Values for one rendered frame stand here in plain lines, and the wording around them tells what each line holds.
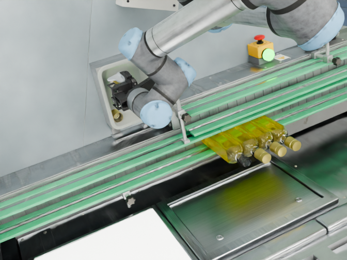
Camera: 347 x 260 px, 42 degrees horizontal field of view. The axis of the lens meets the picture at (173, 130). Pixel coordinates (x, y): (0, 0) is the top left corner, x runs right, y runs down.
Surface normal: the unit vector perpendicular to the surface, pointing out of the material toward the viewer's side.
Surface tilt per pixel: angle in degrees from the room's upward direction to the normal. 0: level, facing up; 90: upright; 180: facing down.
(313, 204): 90
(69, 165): 90
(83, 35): 0
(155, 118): 1
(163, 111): 1
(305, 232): 90
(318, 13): 11
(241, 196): 90
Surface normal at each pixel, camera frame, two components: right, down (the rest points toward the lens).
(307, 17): 0.01, 0.69
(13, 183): -0.18, -0.87
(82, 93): 0.41, 0.35
